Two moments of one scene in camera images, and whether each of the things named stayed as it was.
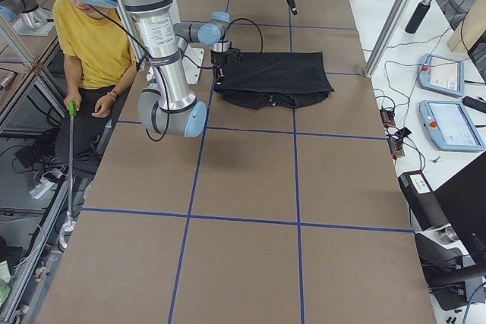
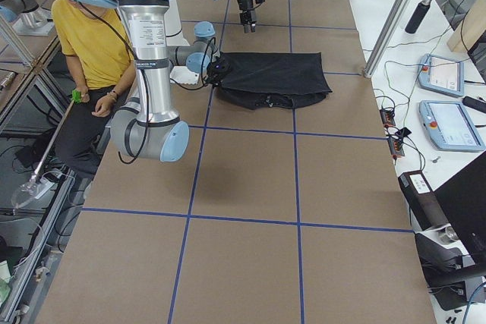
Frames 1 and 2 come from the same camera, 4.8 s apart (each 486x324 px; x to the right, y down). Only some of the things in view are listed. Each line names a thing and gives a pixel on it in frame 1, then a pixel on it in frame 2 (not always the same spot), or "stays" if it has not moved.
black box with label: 422,199 stays
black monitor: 462,198 stays
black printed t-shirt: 269,79 stays
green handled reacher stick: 71,223 → 77,97
